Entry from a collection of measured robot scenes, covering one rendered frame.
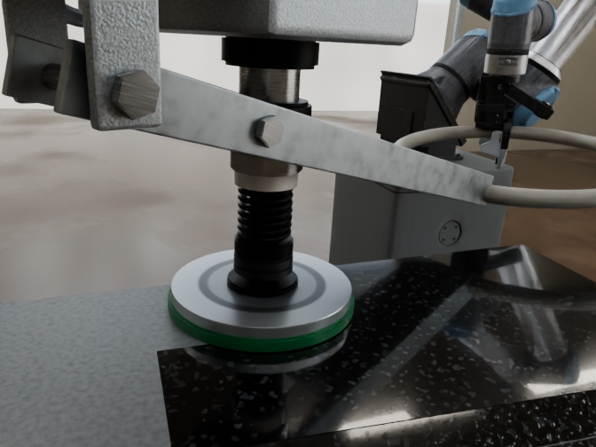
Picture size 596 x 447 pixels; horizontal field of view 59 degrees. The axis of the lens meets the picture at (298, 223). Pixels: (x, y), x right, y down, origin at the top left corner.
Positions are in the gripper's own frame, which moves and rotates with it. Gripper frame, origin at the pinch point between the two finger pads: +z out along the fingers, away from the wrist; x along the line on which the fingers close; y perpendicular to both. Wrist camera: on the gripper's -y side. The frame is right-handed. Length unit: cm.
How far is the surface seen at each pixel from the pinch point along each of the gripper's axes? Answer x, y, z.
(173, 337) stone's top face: 90, 40, -1
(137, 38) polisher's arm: 99, 35, -31
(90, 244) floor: -103, 202, 90
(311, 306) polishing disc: 83, 27, -3
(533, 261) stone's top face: 52, -1, 2
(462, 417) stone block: 93, 11, 0
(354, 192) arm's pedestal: -24.6, 38.9, 19.0
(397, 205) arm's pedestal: -6.0, 24.0, 15.6
